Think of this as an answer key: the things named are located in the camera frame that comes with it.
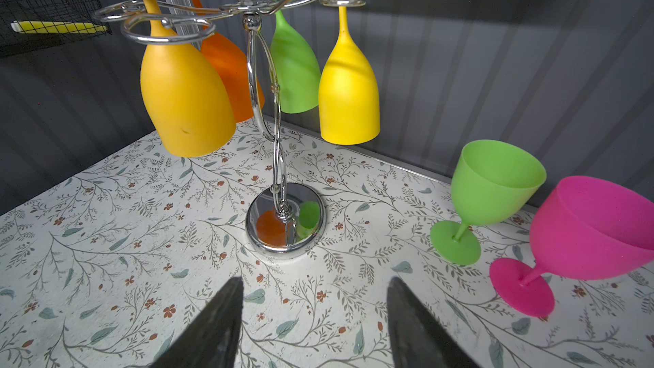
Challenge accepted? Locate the yellow wine glass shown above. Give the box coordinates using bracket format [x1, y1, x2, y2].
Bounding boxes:
[127, 0, 238, 159]
[318, 0, 381, 145]

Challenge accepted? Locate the pink wine glass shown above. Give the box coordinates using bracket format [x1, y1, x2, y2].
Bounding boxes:
[490, 175, 653, 318]

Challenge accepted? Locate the green wine glass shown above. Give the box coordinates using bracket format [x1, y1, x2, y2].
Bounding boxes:
[430, 140, 547, 266]
[269, 10, 321, 114]

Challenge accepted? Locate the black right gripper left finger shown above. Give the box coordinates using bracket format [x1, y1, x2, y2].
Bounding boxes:
[152, 277, 244, 368]

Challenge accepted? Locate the black wire basket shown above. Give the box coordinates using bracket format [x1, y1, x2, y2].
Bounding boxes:
[1, 0, 111, 58]

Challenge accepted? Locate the orange wine glass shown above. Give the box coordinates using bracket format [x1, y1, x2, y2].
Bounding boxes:
[192, 0, 254, 123]

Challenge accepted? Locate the yellow marker in basket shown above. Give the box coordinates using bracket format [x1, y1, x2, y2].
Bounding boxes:
[10, 20, 108, 34]

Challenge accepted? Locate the chrome wine glass rack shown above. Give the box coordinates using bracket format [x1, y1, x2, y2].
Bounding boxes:
[96, 0, 366, 257]

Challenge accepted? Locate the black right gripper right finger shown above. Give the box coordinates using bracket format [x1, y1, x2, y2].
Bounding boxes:
[387, 277, 478, 367]

